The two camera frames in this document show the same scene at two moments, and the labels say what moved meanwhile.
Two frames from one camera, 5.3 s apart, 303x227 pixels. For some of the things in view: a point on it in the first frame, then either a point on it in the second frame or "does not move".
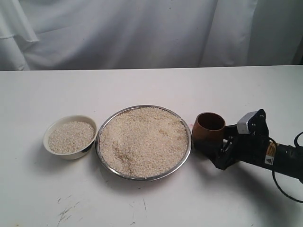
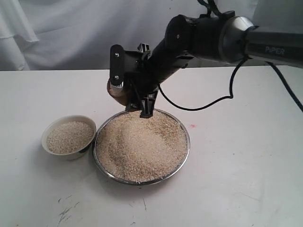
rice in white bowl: x=70 y=136 does not move
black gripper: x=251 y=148 to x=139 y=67
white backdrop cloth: x=73 y=34 does not move
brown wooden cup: x=208 y=134 to x=118 y=93
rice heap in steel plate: x=144 y=142 does not move
